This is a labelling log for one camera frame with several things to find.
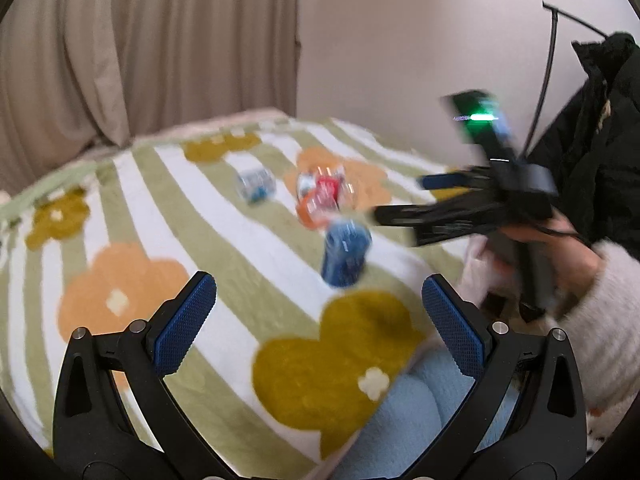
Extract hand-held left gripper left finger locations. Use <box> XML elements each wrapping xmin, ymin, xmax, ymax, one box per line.
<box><xmin>52</xmin><ymin>270</ymin><xmax>236</xmax><ymax>480</ymax></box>

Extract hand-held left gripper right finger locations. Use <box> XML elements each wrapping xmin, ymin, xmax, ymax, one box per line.
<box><xmin>400</xmin><ymin>273</ymin><xmax>588</xmax><ymax>480</ymax></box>

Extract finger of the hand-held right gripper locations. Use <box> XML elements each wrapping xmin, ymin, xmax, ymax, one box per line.
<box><xmin>416</xmin><ymin>166</ymin><xmax>493</xmax><ymax>192</ymax></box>
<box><xmin>374</xmin><ymin>194</ymin><xmax>501</xmax><ymax>248</ymax></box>

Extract person's right forearm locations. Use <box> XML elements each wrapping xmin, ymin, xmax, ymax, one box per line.
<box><xmin>542</xmin><ymin>239</ymin><xmax>640</xmax><ymax>413</ymax></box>

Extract red cup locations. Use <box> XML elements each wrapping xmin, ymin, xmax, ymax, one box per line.
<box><xmin>297</xmin><ymin>162</ymin><xmax>357</xmax><ymax>211</ymax></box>

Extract orange cup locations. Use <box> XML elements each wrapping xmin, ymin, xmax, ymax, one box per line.
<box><xmin>295</xmin><ymin>195</ymin><xmax>342</xmax><ymax>231</ymax></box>

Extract pale blue patterned cup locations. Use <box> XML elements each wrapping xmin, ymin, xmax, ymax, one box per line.
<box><xmin>234</xmin><ymin>164</ymin><xmax>277</xmax><ymax>206</ymax></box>

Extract person's right hand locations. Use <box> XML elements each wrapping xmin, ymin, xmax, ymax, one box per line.
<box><xmin>492</xmin><ymin>212</ymin><xmax>603</xmax><ymax>318</ymax></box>

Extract black jacket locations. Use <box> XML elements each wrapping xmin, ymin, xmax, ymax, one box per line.
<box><xmin>524</xmin><ymin>31</ymin><xmax>640</xmax><ymax>263</ymax></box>

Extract person's light blue fleece pants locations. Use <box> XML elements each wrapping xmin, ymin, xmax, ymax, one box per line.
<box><xmin>319</xmin><ymin>344</ymin><xmax>523</xmax><ymax>480</ymax></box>

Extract flower print striped blanket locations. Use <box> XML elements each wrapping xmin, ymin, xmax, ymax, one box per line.
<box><xmin>0</xmin><ymin>106</ymin><xmax>483</xmax><ymax>480</ymax></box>

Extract beige curtain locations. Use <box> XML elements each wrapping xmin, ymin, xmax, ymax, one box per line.
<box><xmin>0</xmin><ymin>0</ymin><xmax>302</xmax><ymax>196</ymax></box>

